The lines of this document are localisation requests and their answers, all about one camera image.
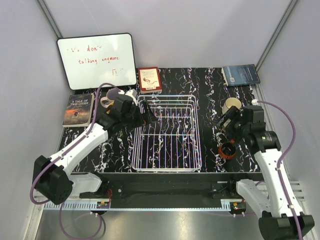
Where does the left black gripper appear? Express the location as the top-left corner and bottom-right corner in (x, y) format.
(121, 100), (158, 130)

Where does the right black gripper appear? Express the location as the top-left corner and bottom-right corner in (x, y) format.
(212, 105), (250, 144)

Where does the cream ribbed cup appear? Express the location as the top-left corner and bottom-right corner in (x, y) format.
(222, 97), (242, 115)

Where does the orange small cup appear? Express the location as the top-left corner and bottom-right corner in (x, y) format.
(218, 140), (237, 160)

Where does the pink glossy mug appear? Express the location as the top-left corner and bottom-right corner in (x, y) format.
(100, 88), (121, 108)

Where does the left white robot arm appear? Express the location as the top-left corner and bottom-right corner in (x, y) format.
(30, 95), (158, 205)

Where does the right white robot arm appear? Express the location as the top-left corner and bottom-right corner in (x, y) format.
(217, 105), (315, 240)

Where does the red and white book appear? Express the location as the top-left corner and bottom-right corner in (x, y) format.
(138, 67), (162, 94)

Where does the blue book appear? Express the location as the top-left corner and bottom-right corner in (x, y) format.
(221, 64), (261, 87)

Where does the Tale of Two Cities book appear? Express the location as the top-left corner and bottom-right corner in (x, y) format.
(62, 93), (95, 128)

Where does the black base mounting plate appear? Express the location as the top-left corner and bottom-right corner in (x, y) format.
(102, 172), (263, 202)

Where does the white dry-erase board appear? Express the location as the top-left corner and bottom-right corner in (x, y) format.
(57, 33), (137, 91)

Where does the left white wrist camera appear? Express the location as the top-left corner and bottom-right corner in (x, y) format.
(118, 89), (138, 106)

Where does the white wire dish rack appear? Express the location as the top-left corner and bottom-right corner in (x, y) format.
(131, 94), (202, 173)

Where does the white slotted cable duct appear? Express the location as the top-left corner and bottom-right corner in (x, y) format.
(44, 199), (235, 211)

